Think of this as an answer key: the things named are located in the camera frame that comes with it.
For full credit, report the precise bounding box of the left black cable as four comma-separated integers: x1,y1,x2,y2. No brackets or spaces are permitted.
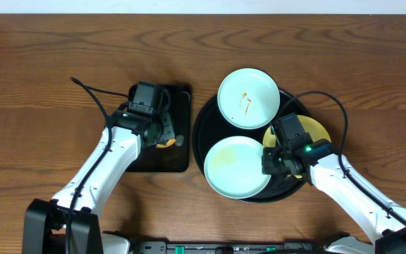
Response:
64,76,130,254

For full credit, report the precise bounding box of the orange green scrub sponge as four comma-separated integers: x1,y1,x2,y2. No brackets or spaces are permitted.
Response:
156,138,176,149

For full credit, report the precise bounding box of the light blue plate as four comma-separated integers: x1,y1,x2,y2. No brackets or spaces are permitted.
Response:
216,68,281,130
204,136,271,200

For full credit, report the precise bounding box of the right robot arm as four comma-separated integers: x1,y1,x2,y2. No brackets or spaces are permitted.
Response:
263,133,406,253

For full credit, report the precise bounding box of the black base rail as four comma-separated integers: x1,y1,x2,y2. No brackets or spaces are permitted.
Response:
100,231,352,254

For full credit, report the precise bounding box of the round black tray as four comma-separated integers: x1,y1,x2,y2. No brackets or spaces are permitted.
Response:
192,96,305,203

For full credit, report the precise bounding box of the black rectangular tray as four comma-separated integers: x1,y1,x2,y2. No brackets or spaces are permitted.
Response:
125,83,192,173

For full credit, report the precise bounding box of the yellow plate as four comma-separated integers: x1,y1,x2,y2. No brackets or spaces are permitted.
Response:
262,114,332,179

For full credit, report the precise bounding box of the black cable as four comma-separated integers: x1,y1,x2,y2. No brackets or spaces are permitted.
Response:
64,76,130,254
276,90,406,248

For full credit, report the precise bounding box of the right black cable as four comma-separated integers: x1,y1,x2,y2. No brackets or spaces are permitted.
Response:
276,90,406,248

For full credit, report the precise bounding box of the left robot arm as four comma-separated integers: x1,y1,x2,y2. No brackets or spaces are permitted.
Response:
22,102,175,254

